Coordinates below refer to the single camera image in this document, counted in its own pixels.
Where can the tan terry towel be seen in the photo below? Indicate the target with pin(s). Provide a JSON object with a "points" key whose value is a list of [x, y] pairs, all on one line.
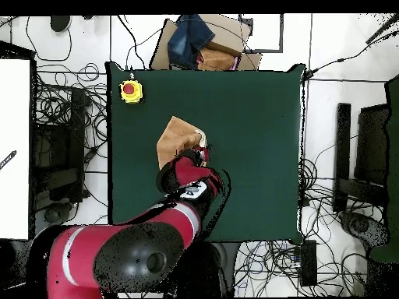
{"points": [[174, 140]]}

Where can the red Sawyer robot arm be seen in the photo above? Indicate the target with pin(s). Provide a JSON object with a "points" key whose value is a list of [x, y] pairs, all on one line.
{"points": [[124, 249]]}

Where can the black flat bar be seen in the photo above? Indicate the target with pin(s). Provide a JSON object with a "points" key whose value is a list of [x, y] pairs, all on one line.
{"points": [[342, 155]]}

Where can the dark green table cloth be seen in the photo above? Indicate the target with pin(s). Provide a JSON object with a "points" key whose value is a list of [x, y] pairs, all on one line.
{"points": [[249, 124]]}

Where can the yellow emergency stop button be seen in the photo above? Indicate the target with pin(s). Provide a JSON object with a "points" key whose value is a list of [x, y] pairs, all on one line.
{"points": [[131, 91]]}

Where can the folded tan towel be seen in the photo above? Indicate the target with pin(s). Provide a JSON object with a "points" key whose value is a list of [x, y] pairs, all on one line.
{"points": [[215, 59]]}

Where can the blue denim jeans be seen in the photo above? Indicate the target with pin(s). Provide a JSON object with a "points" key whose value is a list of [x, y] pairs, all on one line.
{"points": [[187, 37]]}

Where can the brown cardboard box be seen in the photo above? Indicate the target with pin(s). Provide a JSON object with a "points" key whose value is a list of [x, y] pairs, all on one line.
{"points": [[227, 34]]}

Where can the black equipment case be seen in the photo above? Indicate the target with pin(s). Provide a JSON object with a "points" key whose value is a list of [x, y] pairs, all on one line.
{"points": [[59, 140]]}

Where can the black power strip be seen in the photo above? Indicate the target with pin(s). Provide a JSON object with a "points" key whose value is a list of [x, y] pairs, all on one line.
{"points": [[308, 261]]}

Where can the black box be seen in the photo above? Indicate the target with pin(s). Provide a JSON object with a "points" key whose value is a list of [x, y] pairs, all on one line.
{"points": [[372, 140]]}

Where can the green cloth on side table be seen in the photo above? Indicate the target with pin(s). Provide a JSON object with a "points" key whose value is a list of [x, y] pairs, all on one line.
{"points": [[393, 155]]}

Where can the white desk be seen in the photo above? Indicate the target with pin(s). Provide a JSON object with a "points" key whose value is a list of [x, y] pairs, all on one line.
{"points": [[14, 124]]}

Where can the person's foot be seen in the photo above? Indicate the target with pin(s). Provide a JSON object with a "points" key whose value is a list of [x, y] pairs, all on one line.
{"points": [[60, 23]]}

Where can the black rod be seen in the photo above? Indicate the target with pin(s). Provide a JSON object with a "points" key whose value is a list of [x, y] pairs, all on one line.
{"points": [[382, 29]]}

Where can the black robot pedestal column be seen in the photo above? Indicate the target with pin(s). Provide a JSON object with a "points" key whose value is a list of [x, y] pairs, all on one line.
{"points": [[205, 268]]}

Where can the black square metal frame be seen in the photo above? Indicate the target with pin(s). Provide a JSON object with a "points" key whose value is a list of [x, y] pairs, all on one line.
{"points": [[265, 50]]}

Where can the black pedestal foot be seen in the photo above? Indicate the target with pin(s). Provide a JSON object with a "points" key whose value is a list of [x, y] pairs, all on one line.
{"points": [[361, 225], [53, 215]]}

